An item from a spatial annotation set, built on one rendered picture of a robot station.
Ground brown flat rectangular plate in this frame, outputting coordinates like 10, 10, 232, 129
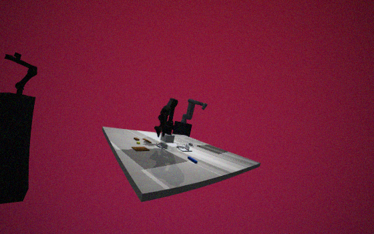
132, 146, 149, 151

